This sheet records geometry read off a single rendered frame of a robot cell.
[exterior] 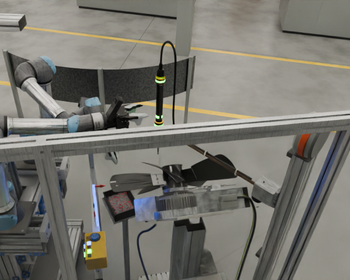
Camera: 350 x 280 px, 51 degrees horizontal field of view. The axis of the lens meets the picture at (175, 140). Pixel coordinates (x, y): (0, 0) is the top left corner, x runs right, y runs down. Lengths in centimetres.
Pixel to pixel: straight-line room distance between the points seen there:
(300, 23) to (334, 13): 63
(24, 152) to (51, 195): 16
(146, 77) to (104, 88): 45
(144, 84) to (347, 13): 505
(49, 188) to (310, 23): 721
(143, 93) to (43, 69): 184
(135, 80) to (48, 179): 285
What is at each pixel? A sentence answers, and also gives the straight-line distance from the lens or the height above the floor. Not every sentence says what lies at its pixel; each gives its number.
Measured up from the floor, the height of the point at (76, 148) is 203.
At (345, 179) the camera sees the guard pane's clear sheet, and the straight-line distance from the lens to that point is 135.
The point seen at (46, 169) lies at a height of 197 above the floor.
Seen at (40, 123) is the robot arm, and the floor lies 161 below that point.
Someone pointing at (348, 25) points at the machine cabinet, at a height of 29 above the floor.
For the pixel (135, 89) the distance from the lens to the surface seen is 382.
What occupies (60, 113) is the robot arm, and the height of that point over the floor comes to 153.
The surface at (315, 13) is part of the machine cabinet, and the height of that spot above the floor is 45.
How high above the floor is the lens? 259
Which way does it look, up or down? 37 degrees down
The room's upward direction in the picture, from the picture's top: 4 degrees clockwise
